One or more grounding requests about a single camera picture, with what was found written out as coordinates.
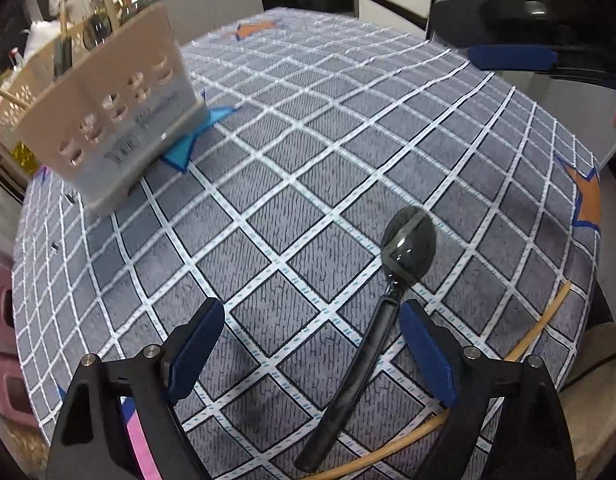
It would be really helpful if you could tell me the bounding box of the grey checked tablecloth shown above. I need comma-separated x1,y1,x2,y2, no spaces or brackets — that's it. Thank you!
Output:
10,6,604,480

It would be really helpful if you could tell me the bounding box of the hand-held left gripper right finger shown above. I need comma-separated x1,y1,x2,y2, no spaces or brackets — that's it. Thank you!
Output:
398,299,578,480

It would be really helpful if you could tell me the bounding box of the cream perforated basket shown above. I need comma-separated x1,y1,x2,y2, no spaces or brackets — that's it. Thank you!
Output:
0,25,88,133

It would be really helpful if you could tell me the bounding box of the person's beige jacket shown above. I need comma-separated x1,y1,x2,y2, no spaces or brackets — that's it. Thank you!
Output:
558,320,616,480

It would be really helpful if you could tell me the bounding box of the beige utensil holder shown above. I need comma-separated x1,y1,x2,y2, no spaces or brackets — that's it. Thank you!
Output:
15,1,209,217

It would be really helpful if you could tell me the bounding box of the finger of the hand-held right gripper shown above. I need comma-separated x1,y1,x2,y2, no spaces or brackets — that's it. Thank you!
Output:
466,43,616,97
430,0,589,47

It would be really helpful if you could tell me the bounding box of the gold foil packet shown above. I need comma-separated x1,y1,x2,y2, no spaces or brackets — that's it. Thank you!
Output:
10,141,41,174

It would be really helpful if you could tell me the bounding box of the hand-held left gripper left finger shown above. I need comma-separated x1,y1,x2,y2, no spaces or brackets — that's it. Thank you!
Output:
45,297,226,480

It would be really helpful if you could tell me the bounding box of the clear plastic bag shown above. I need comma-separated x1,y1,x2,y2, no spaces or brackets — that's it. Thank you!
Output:
26,19,64,57

